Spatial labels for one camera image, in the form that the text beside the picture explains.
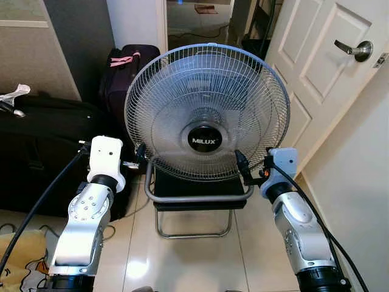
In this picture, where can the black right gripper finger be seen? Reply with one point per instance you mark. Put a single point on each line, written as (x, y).
(242, 165)

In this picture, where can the black seat metal chair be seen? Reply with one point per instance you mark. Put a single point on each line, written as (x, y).
(200, 188)

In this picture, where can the silver door latch plate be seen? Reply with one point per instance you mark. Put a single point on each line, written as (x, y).
(382, 60)

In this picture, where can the purple suitcase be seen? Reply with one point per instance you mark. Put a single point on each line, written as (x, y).
(118, 85)

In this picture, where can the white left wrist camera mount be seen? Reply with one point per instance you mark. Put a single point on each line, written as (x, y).
(106, 155)

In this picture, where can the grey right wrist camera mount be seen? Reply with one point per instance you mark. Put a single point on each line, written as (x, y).
(282, 164)

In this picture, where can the white crumpled paper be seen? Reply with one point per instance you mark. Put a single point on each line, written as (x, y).
(15, 93)

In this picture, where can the small red floor item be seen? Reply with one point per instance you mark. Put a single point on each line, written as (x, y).
(206, 9)

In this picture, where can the white panel door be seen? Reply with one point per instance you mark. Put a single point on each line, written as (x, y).
(316, 85)

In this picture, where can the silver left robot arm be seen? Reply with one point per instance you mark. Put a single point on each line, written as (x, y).
(82, 231)

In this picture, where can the grey MILUX table fan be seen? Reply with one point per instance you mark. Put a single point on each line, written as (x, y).
(206, 85)

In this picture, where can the black metal rack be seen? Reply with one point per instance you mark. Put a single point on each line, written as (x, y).
(258, 36)

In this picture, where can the large black suitcase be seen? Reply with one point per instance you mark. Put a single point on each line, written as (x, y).
(42, 152)

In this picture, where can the pink ribbon tag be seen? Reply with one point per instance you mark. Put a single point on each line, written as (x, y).
(124, 60)

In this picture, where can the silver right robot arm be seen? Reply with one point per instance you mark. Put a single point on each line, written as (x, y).
(301, 231)

